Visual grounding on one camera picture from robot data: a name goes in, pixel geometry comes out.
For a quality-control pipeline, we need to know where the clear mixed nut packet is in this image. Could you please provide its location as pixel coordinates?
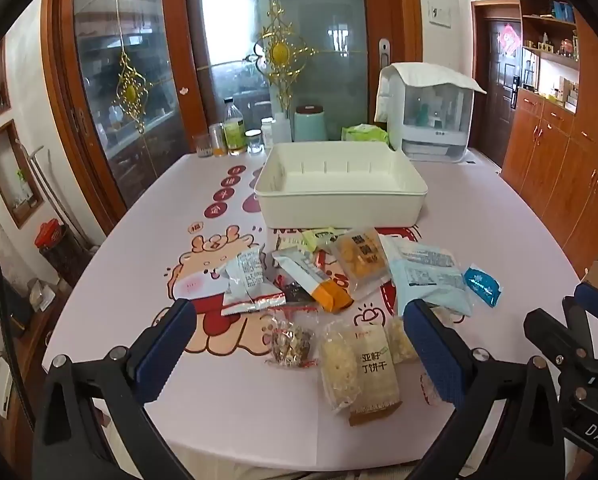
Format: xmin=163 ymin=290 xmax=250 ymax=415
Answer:
xmin=264 ymin=307 xmax=320 ymax=368

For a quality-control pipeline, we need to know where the white countertop storage cabinet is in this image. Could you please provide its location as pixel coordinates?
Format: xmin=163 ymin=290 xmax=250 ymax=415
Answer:
xmin=376 ymin=62 xmax=487 ymax=163

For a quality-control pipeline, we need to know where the small clear cracker packet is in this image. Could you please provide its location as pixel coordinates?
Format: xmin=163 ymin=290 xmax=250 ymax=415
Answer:
xmin=385 ymin=310 xmax=452 ymax=365

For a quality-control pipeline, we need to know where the clear plastic bottle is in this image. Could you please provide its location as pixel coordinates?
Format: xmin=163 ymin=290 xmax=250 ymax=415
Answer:
xmin=222 ymin=97 xmax=247 ymax=155

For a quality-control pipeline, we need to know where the green snack packet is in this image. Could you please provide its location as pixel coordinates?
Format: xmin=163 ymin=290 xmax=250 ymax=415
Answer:
xmin=301 ymin=227 xmax=347 ymax=251

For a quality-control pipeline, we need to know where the clear yellow cake packet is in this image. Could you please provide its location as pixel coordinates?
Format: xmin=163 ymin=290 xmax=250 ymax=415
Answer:
xmin=331 ymin=228 xmax=395 ymax=301

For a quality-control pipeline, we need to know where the silver white snack packet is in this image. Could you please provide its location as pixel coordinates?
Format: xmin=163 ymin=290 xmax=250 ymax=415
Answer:
xmin=219 ymin=246 xmax=287 ymax=317

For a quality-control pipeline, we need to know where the wooden wall cabinet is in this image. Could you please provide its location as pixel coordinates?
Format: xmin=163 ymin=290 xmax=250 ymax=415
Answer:
xmin=501 ymin=0 xmax=598 ymax=271

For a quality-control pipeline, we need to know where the teal canister with brown lid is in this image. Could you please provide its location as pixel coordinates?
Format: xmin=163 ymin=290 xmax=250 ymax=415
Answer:
xmin=294 ymin=105 xmax=328 ymax=142

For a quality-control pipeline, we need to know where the white cover cloth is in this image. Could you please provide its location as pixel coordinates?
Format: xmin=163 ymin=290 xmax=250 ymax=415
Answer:
xmin=391 ymin=62 xmax=487 ymax=95

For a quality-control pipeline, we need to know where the wooden framed glass door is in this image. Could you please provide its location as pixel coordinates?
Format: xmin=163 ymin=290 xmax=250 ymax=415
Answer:
xmin=184 ymin=0 xmax=425 ymax=146
xmin=44 ymin=0 xmax=200 ymax=231

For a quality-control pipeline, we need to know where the dark entry door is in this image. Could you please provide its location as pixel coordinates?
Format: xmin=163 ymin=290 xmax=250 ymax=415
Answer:
xmin=471 ymin=0 xmax=522 ymax=171

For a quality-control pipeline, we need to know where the brown snack packet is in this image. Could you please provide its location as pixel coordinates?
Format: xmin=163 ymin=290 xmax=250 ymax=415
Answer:
xmin=315 ymin=249 xmax=340 ymax=281

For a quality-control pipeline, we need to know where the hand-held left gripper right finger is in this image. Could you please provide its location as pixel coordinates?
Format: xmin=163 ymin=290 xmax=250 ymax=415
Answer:
xmin=403 ymin=299 xmax=564 ymax=480

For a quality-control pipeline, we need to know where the large clear cracker packet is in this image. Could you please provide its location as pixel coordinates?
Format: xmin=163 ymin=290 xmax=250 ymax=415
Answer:
xmin=319 ymin=320 xmax=404 ymax=428

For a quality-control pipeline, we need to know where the black bag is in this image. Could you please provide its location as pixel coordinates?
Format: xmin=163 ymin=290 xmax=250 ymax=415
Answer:
xmin=0 ymin=275 xmax=35 ymax=326

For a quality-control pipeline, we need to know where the dark red snack packet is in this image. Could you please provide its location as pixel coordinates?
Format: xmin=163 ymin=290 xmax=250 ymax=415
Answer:
xmin=276 ymin=280 xmax=316 ymax=306

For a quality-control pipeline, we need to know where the gold door ornament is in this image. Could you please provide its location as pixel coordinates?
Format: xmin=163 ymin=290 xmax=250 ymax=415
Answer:
xmin=254 ymin=2 xmax=316 ymax=111
xmin=108 ymin=0 xmax=152 ymax=133

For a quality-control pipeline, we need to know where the green tissue pack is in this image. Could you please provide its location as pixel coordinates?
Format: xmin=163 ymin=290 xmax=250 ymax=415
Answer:
xmin=341 ymin=124 xmax=390 ymax=147

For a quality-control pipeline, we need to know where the orange white snack packet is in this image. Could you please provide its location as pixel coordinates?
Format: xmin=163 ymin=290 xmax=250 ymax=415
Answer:
xmin=271 ymin=249 xmax=355 ymax=313

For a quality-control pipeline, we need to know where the small pale snack packet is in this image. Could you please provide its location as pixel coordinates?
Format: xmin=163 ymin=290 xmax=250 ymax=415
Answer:
xmin=419 ymin=372 xmax=445 ymax=407

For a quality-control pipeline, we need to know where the grey metal pole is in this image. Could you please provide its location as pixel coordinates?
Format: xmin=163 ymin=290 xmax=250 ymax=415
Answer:
xmin=29 ymin=147 xmax=95 ymax=251

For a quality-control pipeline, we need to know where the white plastic storage bin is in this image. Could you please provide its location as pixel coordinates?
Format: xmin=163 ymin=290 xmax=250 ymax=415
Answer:
xmin=254 ymin=141 xmax=428 ymax=231

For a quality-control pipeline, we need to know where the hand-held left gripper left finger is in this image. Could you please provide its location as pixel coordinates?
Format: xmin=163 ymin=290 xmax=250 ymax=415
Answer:
xmin=32 ymin=298 xmax=200 ymax=480

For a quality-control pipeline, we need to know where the small blue snack packet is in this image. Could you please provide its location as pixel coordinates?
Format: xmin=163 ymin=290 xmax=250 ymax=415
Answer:
xmin=463 ymin=262 xmax=504 ymax=308

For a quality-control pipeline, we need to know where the light blue snack packet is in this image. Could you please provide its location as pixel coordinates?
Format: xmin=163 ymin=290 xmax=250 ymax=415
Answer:
xmin=379 ymin=234 xmax=474 ymax=317

